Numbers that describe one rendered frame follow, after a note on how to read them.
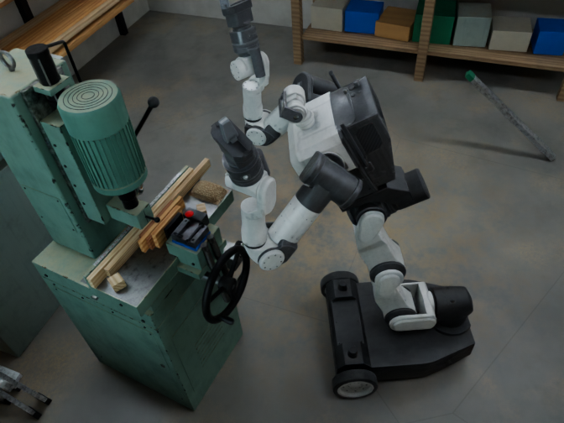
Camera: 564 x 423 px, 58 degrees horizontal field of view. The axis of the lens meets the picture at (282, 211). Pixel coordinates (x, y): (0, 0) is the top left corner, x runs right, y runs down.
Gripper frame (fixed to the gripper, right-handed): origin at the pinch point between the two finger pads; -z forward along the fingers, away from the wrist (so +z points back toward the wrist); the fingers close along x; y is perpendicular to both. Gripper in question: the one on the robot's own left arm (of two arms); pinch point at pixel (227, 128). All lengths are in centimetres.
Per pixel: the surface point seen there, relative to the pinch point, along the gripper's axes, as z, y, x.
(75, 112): 10, -24, 44
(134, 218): 54, -32, 37
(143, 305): 66, -46, 15
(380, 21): 206, 198, 164
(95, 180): 34, -33, 42
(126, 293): 64, -49, 22
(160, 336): 86, -51, 12
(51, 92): 11, -26, 56
